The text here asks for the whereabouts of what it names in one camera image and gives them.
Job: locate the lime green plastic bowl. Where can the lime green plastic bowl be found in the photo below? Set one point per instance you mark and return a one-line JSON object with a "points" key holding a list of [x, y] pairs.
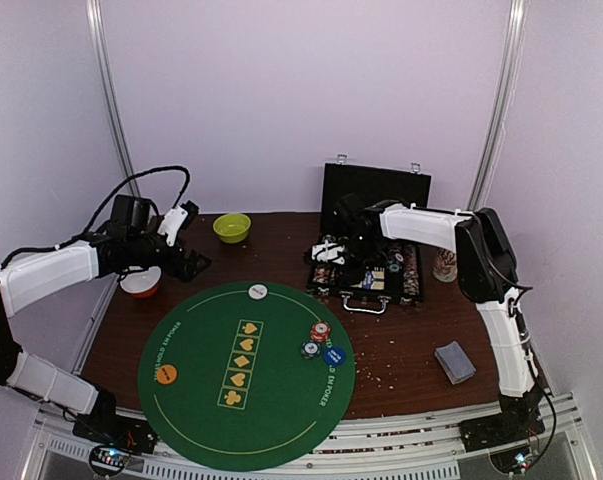
{"points": [[232, 228]]}

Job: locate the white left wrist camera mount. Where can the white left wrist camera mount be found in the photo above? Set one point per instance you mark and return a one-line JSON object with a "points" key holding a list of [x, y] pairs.
{"points": [[175, 220]]}

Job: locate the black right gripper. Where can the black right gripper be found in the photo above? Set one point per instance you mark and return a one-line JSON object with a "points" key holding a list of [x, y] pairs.
{"points": [[345, 261]]}

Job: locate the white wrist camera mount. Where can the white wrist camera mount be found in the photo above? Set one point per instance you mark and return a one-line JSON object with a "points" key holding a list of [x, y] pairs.
{"points": [[326, 252], [175, 220]]}

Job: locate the orange white bowl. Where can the orange white bowl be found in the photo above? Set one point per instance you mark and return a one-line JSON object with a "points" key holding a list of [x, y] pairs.
{"points": [[141, 284]]}

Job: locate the black poker chip case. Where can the black poker chip case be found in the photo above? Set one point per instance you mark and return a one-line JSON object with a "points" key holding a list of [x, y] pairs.
{"points": [[380, 188]]}

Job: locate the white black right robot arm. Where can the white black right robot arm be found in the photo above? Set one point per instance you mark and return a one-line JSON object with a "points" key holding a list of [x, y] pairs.
{"points": [[486, 275]]}

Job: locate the silver aluminium frame post left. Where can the silver aluminium frame post left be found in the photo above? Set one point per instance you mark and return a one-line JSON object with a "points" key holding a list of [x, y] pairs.
{"points": [[97, 32]]}

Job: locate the blue small blind button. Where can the blue small blind button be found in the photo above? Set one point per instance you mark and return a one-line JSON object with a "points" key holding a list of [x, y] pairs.
{"points": [[334, 356]]}

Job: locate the blue texas holdem card box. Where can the blue texas holdem card box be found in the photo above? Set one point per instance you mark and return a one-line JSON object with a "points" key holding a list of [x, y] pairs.
{"points": [[373, 280]]}

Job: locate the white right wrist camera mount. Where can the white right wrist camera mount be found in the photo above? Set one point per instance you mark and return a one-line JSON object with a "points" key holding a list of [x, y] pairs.
{"points": [[326, 252]]}

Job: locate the white patterned ceramic mug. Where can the white patterned ceramic mug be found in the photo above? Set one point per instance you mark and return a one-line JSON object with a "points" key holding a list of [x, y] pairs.
{"points": [[445, 266]]}

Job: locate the blue playing card deck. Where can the blue playing card deck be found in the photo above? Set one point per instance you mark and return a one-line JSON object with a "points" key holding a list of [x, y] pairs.
{"points": [[455, 363]]}

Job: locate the silver aluminium frame post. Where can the silver aluminium frame post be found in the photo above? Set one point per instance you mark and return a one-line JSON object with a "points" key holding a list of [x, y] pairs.
{"points": [[504, 95], [97, 32]]}

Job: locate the white dealer button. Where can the white dealer button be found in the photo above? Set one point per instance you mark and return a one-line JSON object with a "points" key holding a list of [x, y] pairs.
{"points": [[258, 291]]}

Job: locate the round green poker mat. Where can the round green poker mat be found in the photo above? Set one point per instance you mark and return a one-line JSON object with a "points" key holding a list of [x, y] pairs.
{"points": [[245, 399]]}

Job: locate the orange big blind button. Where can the orange big blind button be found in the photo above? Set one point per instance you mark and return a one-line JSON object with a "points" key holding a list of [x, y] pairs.
{"points": [[166, 374]]}

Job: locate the silver case handle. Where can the silver case handle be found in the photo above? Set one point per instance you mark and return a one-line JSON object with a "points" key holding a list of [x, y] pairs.
{"points": [[362, 305]]}

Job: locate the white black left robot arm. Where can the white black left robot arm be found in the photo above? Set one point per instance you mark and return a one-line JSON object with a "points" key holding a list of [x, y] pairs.
{"points": [[140, 251]]}

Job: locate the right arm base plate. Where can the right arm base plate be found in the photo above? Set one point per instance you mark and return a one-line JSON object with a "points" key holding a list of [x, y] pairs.
{"points": [[499, 429]]}

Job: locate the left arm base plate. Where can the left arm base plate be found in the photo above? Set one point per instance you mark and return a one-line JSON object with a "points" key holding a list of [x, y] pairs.
{"points": [[127, 433]]}

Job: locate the red cream poker chip stack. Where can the red cream poker chip stack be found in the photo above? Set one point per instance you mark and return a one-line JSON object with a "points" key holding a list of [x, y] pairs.
{"points": [[320, 332]]}

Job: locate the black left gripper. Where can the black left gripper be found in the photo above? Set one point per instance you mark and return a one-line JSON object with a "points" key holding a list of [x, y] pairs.
{"points": [[186, 272]]}

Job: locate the silver aluminium frame post right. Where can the silver aluminium frame post right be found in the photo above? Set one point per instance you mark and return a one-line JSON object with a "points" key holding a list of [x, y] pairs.
{"points": [[504, 95]]}

